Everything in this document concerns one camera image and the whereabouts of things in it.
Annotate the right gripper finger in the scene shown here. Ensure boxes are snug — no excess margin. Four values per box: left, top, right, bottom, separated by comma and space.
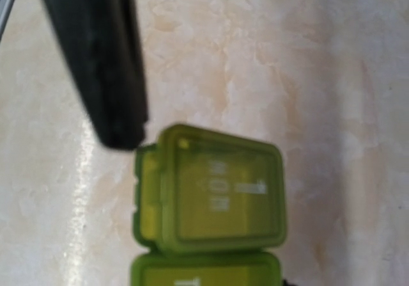
44, 0, 148, 150

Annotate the green weekly pill organizer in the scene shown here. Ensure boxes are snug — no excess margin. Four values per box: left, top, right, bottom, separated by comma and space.
130, 124, 287, 285

